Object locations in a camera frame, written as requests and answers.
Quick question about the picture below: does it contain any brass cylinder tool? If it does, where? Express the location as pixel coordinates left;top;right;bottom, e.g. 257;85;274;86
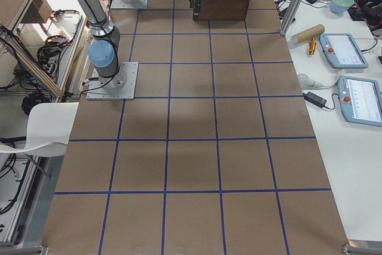
308;38;316;56

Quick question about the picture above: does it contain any cardboard tube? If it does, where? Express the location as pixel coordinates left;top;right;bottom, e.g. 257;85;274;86
290;24;325;45

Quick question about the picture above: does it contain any green bowl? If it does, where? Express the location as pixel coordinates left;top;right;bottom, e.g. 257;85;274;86
329;0;355;14

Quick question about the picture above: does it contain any teach pendant far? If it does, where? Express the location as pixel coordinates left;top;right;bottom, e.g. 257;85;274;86
319;33;369;69

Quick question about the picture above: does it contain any teach pendant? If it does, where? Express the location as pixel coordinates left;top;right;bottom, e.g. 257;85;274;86
319;33;369;69
337;76;381;127

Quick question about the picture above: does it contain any black power adapter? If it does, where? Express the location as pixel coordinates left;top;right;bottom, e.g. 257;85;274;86
303;92;327;108

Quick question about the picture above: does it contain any teach pendant near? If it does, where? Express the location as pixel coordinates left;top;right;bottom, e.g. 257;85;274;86
337;76;381;127

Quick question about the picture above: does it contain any white chair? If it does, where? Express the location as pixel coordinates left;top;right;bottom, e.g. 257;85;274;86
1;103;79;157

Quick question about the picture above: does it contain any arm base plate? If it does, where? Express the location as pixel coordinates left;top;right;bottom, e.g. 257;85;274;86
110;0;148;10
86;62;138;100

